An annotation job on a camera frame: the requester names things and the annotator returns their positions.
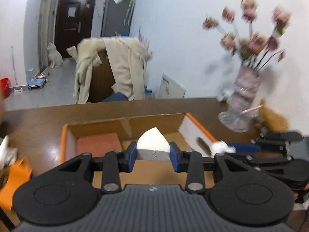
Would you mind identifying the white soft scrunchie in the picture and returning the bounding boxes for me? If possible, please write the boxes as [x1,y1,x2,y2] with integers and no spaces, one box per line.
[210,141,236,157]

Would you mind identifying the orange paper cupcake liners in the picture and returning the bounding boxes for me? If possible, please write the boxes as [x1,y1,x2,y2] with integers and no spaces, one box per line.
[259,98,289,132]

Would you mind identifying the red cardboard fruit box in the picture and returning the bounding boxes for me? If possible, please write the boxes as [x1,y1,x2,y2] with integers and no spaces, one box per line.
[59,113,216,186]

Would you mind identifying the pink textured vase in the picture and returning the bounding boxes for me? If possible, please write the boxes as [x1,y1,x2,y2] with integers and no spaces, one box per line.
[218,66,261,133]

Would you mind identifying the wooden chair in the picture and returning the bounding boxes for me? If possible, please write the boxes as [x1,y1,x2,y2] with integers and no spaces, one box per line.
[88,50,115,103]

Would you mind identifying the orange pouch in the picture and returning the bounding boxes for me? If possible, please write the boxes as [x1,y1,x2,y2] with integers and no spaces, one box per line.
[1,157,32,212]

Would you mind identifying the beige coat on chair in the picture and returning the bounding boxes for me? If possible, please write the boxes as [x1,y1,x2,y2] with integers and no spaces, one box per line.
[66,37,152,104]

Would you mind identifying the crumpled white tissue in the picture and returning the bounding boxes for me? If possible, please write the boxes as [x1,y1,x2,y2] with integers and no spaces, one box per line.
[0,135,18,170]

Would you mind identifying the blue pet feeder tray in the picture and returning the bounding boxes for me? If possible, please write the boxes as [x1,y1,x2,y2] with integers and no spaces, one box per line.
[28,77,46,90]

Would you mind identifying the white dog figure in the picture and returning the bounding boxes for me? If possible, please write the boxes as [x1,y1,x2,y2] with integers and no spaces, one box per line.
[46,43,63,69]

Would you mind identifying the red bucket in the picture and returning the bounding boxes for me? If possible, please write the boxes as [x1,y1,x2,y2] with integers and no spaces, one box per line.
[1,78,10,99]

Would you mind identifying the dark front door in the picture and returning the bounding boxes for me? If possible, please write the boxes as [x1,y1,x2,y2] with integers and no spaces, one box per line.
[54,0,95,58]

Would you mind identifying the grey refrigerator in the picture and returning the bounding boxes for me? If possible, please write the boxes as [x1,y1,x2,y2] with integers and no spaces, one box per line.
[101,0,136,37]

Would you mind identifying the white board against wall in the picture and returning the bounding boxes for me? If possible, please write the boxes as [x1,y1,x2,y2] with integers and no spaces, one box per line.
[158,74,185,99]

